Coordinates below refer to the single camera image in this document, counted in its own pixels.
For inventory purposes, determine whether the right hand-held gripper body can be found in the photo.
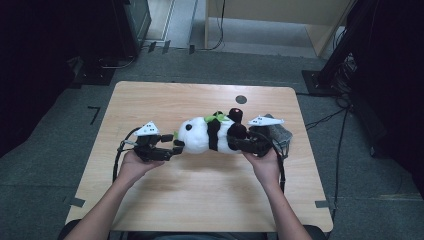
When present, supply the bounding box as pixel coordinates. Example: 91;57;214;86
247;114;285;158

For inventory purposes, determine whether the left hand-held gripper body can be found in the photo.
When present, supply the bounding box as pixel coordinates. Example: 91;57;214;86
133;120;165;163

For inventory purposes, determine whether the grey fuzzy towel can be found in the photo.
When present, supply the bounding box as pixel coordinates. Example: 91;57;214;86
258;113;294;158

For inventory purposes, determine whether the panda plush toy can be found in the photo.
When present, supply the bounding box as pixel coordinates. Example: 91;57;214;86
173;107;249;155

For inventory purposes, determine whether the person's left hand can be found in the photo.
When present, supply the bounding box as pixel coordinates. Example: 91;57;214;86
116;150;167;188

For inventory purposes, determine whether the person's right hand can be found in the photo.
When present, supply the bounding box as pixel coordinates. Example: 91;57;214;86
242;148;285;188

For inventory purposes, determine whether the black stand base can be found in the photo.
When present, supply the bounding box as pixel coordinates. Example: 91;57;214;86
68;56;117;89

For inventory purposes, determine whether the black metal stand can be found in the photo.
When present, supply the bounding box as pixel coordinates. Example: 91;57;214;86
301;0;378;98

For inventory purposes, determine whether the light wooden desk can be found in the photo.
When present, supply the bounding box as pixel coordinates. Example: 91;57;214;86
204;0;355;58

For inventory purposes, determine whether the left hand-held gripper cable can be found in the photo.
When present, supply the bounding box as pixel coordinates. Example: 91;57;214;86
112;127;141;184

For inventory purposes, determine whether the hand-held gripper cable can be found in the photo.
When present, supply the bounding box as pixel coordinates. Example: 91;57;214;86
112;127;141;184
273;143;288;194

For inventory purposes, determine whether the right hand-held gripper cable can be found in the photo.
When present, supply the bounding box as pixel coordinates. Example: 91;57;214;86
273;143;288;194

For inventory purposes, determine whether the black floor cable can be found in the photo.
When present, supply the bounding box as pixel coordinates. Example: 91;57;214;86
332;109;350;214
304;106;349;131

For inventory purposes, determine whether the black hanging cable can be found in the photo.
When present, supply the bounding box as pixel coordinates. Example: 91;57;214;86
199;0;226;52

